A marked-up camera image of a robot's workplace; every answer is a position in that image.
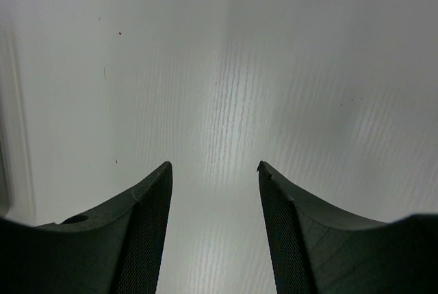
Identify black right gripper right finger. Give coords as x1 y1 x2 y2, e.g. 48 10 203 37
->
257 161 437 293

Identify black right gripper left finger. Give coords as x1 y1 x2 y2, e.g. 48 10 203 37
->
1 162 172 293

